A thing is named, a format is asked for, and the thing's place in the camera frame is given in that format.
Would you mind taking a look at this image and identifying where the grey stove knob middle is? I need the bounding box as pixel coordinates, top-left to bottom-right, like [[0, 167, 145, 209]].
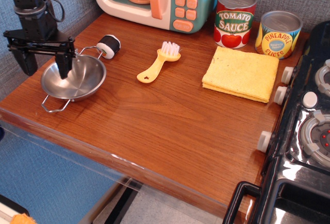
[[274, 86, 287, 105]]

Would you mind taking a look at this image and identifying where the yellow folded cloth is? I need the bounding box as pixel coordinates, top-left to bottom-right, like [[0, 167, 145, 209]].
[[202, 46, 279, 103]]

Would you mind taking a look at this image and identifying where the tomato sauce can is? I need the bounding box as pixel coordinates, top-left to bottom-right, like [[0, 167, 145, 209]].
[[213, 0, 257, 49]]

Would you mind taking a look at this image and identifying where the toy sushi roll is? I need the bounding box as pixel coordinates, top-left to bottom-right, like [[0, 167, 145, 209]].
[[96, 35, 121, 59]]

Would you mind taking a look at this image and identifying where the black toy stove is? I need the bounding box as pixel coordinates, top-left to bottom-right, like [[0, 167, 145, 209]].
[[223, 21, 329, 223]]

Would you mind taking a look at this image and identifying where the white round stove button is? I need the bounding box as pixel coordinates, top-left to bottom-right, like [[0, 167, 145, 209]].
[[302, 91, 318, 108]]

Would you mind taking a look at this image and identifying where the teal toy microwave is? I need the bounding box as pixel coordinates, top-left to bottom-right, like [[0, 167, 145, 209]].
[[91, 0, 222, 34]]

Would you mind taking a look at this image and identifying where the pineapple slices can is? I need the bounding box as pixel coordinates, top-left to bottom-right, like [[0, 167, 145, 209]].
[[255, 10, 303, 59]]

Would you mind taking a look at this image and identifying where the steel pan with wire handles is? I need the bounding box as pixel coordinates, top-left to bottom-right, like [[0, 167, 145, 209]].
[[40, 46, 107, 113]]

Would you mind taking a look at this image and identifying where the grey stove knob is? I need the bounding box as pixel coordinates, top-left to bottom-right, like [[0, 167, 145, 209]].
[[281, 67, 294, 85], [274, 86, 287, 105], [257, 131, 272, 153]]

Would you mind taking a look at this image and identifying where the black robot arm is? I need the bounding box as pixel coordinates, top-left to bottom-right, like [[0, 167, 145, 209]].
[[3, 0, 75, 79]]

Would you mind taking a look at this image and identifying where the yellow toy dish brush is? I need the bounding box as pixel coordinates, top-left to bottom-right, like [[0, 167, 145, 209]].
[[137, 41, 181, 83]]

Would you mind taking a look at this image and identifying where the grey stove knob lower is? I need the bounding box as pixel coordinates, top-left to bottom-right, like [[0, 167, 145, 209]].
[[257, 131, 272, 153]]

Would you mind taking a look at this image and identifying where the orange object at bottom left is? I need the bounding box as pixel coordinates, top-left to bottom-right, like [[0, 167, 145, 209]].
[[10, 214, 36, 224]]

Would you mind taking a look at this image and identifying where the grey stove knob upper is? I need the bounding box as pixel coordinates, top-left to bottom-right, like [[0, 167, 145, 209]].
[[281, 67, 294, 85]]

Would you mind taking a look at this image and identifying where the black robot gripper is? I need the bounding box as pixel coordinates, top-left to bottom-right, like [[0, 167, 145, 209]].
[[4, 3, 75, 79]]

